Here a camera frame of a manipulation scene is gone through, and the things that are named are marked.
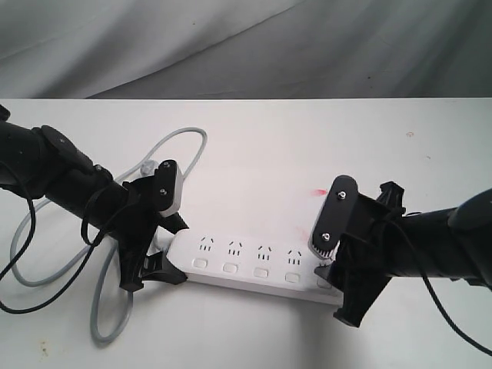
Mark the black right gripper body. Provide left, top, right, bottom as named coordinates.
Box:
left=332, top=180, right=404, bottom=296

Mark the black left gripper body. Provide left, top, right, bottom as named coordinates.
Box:
left=111, top=175, right=161, bottom=291

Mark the white five-outlet power strip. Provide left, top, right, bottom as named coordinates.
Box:
left=152, top=230, right=343, bottom=306

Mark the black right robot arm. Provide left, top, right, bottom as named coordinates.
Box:
left=309, top=175, right=491, bottom=327

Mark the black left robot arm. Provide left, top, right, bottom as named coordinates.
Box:
left=1, top=108, right=187, bottom=292

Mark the grey backdrop cloth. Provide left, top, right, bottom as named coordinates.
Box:
left=1, top=1, right=491, bottom=99

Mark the grey wall plug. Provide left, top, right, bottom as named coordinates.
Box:
left=141, top=161, right=155, bottom=176

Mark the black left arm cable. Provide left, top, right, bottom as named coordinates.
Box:
left=0, top=161, right=131, bottom=313

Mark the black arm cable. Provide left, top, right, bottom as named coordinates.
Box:
left=0, top=161, right=131, bottom=313
left=341, top=209, right=492, bottom=361

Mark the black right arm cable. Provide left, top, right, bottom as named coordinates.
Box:
left=341, top=209, right=492, bottom=361

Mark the grey power cord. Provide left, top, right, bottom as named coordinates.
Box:
left=10, top=126, right=208, bottom=344

